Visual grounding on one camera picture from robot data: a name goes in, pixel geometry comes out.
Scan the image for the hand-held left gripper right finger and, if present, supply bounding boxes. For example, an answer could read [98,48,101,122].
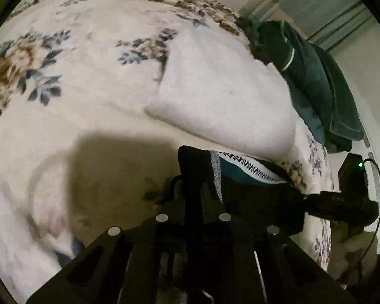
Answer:
[199,180,358,304]

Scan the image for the dark green pillow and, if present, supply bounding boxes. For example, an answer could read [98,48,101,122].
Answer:
[280,22,365,153]

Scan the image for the dark green blanket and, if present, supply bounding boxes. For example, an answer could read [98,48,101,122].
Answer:
[236,17,328,144]

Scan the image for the floral bedspread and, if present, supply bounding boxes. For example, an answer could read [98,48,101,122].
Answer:
[0,0,333,303]

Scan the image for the black grey white striped sweater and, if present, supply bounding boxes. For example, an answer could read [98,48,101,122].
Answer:
[177,146,305,236]

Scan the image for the wide grey-green curtain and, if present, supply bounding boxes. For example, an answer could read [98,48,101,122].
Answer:
[241,0,376,54]

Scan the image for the folded white cloth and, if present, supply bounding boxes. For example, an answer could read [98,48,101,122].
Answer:
[145,28,301,163]

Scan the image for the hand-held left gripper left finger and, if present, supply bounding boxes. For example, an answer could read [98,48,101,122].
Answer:
[25,168,197,304]

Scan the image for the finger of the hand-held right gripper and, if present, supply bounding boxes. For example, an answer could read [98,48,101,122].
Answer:
[299,192,339,221]

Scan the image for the white headboard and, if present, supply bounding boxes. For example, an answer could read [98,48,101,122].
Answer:
[345,16,380,197]

